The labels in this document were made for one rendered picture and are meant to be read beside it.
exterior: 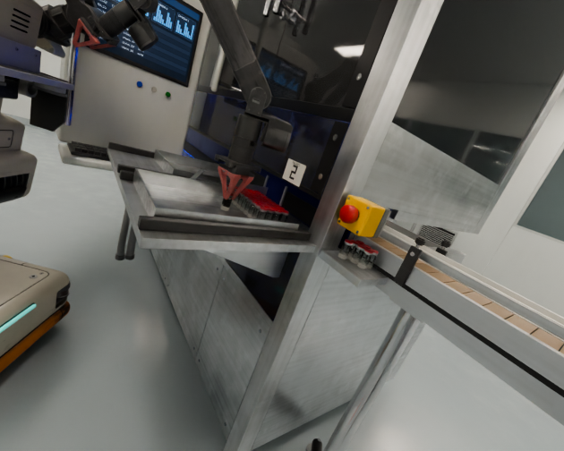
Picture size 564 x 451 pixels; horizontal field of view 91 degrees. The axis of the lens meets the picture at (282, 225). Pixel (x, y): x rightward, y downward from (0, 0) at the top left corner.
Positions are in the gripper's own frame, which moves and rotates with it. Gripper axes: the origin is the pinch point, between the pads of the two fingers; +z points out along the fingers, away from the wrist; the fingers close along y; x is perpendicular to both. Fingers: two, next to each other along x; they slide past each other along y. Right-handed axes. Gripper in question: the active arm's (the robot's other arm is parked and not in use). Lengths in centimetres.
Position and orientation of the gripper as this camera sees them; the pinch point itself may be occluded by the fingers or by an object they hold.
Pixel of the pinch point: (229, 196)
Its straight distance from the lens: 71.6
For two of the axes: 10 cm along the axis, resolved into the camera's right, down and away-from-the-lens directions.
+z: -3.2, 9.0, 2.9
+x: -7.1, -4.3, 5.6
